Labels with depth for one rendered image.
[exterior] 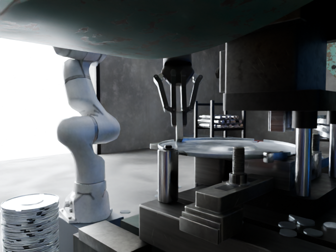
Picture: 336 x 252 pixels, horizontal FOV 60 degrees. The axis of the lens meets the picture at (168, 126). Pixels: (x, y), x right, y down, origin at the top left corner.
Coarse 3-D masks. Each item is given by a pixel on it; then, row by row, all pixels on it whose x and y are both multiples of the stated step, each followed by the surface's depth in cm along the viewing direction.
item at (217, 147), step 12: (168, 144) 66; (180, 144) 66; (192, 144) 66; (204, 144) 61; (216, 144) 61; (228, 144) 61; (240, 144) 61; (252, 144) 61; (264, 144) 66; (276, 144) 66; (288, 144) 64; (204, 156) 49; (216, 156) 48; (228, 156) 48; (252, 156) 48
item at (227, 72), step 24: (312, 24) 48; (240, 48) 50; (264, 48) 47; (288, 48) 45; (312, 48) 49; (216, 72) 58; (240, 72) 51; (264, 72) 48; (288, 72) 45; (312, 72) 49
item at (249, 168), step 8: (312, 152) 55; (320, 152) 55; (248, 160) 50; (256, 160) 49; (280, 160) 47; (288, 160) 47; (312, 160) 52; (320, 160) 56; (248, 168) 50; (256, 168) 49; (264, 168) 48; (272, 168) 47; (280, 168) 46; (288, 168) 45; (312, 168) 53; (320, 168) 56; (272, 176) 47; (280, 176) 46; (288, 176) 45; (312, 176) 53; (280, 184) 46; (288, 184) 46
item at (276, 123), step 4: (272, 112) 52; (276, 112) 52; (280, 112) 51; (284, 112) 51; (272, 116) 52; (276, 116) 52; (280, 116) 51; (284, 116) 51; (268, 120) 54; (272, 120) 52; (276, 120) 52; (280, 120) 51; (284, 120) 51; (268, 124) 54; (272, 124) 52; (276, 124) 52; (280, 124) 51; (284, 124) 51; (268, 128) 54; (272, 128) 52; (276, 128) 52; (280, 128) 51; (284, 128) 51; (288, 128) 54; (292, 128) 54
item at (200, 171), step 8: (152, 144) 68; (200, 160) 61; (208, 160) 59; (216, 160) 58; (224, 160) 58; (200, 168) 61; (208, 168) 60; (216, 168) 58; (224, 168) 58; (200, 176) 61; (208, 176) 60; (216, 176) 58; (224, 176) 58; (200, 184) 61; (208, 184) 60
